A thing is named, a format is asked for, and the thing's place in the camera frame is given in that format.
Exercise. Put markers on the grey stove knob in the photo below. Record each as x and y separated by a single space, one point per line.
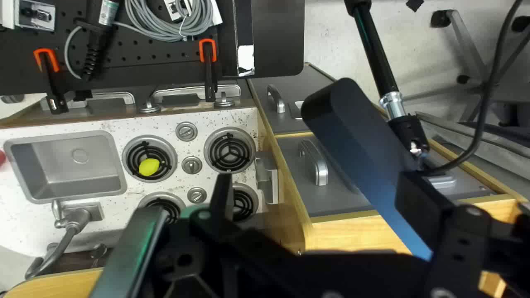
186 131
196 194
191 165

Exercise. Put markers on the black pegboard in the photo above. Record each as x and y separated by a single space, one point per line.
143 60

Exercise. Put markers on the black tripod pole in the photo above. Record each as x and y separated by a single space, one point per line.
381 67

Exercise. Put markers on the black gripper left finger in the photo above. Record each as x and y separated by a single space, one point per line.
129 254

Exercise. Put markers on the grey toy faucet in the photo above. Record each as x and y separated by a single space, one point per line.
68 226

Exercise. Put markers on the grey toy fridge door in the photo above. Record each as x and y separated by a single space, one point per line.
300 92
353 193

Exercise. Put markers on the grey metal stand leg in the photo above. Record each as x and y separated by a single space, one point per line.
461 34

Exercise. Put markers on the white electrical box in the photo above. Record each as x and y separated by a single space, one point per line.
10 14

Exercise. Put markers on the black glossy panel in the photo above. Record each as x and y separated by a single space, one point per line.
275 34

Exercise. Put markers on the grey toy sink basin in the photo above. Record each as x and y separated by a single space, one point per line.
66 168

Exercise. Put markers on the black coil stove burner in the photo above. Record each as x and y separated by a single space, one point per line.
229 150
245 201
167 206
133 155

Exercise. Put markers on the wooden toy kitchen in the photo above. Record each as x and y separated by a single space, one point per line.
341 232

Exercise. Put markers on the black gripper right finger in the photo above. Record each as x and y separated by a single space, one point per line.
358 150

